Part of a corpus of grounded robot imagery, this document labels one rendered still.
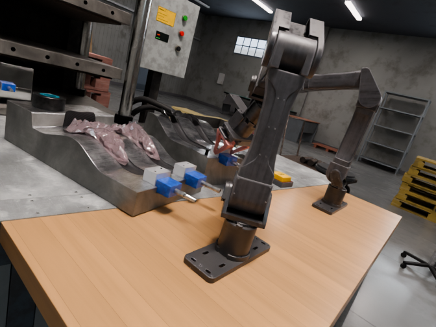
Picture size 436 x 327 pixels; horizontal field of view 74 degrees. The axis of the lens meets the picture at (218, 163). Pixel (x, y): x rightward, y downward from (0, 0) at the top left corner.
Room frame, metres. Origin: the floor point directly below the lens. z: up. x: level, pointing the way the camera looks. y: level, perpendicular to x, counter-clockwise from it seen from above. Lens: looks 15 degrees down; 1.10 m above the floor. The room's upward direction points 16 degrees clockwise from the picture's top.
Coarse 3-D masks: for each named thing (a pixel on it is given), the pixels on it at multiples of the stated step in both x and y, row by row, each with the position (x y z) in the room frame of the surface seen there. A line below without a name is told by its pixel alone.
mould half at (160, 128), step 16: (144, 128) 1.06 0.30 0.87; (160, 128) 0.99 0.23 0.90; (192, 128) 1.09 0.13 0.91; (208, 128) 1.16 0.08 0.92; (176, 144) 0.91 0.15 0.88; (208, 144) 1.02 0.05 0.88; (176, 160) 0.90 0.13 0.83; (192, 160) 0.85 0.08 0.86; (208, 160) 0.81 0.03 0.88; (240, 160) 0.91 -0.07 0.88; (208, 176) 0.82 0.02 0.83; (224, 176) 0.87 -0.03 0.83
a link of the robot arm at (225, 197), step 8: (224, 184) 0.52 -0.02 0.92; (232, 184) 0.50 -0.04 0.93; (224, 192) 0.49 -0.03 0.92; (224, 200) 0.49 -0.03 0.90; (224, 208) 0.48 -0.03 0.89; (232, 208) 0.50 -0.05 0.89; (224, 216) 0.47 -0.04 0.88; (232, 216) 0.47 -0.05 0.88; (240, 216) 0.48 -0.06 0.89; (248, 216) 0.49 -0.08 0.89; (256, 216) 0.50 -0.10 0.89; (264, 216) 0.48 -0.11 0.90; (248, 224) 0.47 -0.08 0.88; (256, 224) 0.47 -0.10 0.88; (264, 224) 0.47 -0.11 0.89
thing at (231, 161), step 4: (212, 148) 0.87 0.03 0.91; (212, 152) 0.86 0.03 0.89; (220, 152) 0.85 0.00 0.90; (224, 152) 0.86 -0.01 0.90; (228, 152) 0.88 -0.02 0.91; (216, 156) 0.85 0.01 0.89; (220, 156) 0.84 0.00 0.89; (224, 156) 0.83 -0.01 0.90; (228, 156) 0.83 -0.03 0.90; (232, 156) 0.85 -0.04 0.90; (220, 160) 0.84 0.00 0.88; (224, 160) 0.83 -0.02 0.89; (228, 160) 0.82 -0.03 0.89; (232, 160) 0.83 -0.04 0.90; (236, 160) 0.85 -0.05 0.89; (224, 164) 0.82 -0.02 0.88; (228, 164) 0.83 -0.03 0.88; (232, 164) 0.83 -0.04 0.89; (236, 164) 0.82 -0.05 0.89
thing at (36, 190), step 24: (0, 120) 0.89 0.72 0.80; (0, 144) 0.70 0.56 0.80; (0, 168) 0.57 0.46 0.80; (24, 168) 0.60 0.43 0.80; (48, 168) 0.64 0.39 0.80; (288, 168) 1.38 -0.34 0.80; (0, 192) 0.48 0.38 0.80; (24, 192) 0.50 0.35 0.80; (48, 192) 0.53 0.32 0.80; (72, 192) 0.56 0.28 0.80; (216, 192) 0.79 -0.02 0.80; (0, 216) 0.41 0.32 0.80; (24, 216) 0.43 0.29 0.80; (48, 216) 0.45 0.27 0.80
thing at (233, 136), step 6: (246, 120) 0.80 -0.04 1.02; (222, 126) 0.82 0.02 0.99; (228, 126) 0.82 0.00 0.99; (240, 126) 0.81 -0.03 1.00; (246, 126) 0.80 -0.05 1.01; (252, 126) 0.80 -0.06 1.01; (228, 132) 0.80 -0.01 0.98; (234, 132) 0.81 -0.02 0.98; (240, 132) 0.81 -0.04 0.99; (246, 132) 0.81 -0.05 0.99; (234, 138) 0.79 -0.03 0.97; (240, 138) 0.81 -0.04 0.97; (246, 138) 0.83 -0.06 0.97
